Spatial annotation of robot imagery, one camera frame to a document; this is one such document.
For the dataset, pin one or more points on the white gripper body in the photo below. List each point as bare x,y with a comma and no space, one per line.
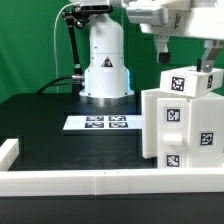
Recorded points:
187,18

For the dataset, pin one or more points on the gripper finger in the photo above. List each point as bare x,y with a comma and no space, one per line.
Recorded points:
212,50
161,45

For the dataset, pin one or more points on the white cabinet top block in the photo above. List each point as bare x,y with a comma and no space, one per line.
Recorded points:
189,82

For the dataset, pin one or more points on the white cabinet body box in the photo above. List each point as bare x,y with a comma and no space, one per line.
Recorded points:
205,133

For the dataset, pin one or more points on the white door panel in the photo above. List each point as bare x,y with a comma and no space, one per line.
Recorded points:
172,132

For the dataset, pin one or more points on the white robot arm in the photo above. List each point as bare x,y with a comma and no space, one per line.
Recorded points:
106,78

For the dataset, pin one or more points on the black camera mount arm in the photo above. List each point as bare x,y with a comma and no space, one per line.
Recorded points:
75,36

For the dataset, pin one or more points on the white marker base plate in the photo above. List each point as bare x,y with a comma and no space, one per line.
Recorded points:
103,122

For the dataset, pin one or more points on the white U-shaped frame wall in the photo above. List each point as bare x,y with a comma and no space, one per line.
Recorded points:
102,182

